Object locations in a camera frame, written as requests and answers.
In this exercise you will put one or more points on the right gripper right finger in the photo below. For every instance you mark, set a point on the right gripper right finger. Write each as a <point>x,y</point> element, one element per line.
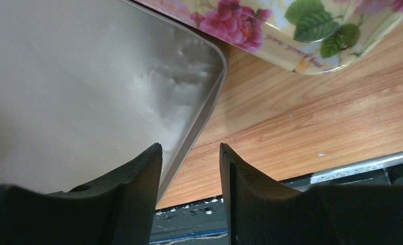
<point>306,216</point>

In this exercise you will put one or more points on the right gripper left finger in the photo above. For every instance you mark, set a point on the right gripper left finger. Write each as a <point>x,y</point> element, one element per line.
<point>116,208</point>

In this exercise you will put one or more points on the metallic box lid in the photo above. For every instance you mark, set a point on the metallic box lid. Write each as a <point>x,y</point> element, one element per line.
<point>86,86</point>

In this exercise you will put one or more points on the floral rectangular tray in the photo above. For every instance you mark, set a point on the floral rectangular tray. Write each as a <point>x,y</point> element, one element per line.
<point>306,37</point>

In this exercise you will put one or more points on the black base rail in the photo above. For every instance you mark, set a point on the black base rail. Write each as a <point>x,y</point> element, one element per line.
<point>323,189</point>

